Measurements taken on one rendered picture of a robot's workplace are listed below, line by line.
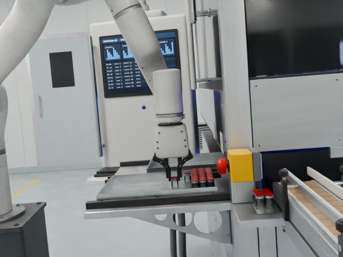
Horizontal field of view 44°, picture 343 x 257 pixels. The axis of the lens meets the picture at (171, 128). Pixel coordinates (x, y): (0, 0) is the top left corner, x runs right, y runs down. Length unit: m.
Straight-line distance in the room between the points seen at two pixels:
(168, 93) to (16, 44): 0.44
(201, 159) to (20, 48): 0.88
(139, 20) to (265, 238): 0.69
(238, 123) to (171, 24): 1.09
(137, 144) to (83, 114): 4.73
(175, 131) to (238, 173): 0.29
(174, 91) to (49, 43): 5.85
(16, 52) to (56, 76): 5.67
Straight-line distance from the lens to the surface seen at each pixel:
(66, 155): 7.00
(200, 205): 1.16
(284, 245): 1.21
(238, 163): 1.03
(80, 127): 6.88
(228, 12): 1.12
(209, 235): 1.29
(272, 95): 1.12
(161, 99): 1.23
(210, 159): 1.78
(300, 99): 1.14
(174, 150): 1.26
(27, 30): 1.27
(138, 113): 2.13
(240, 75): 1.10
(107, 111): 2.18
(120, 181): 1.47
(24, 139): 7.19
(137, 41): 1.23
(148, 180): 1.46
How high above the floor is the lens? 1.20
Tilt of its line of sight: 6 degrees down
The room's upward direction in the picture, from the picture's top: 4 degrees counter-clockwise
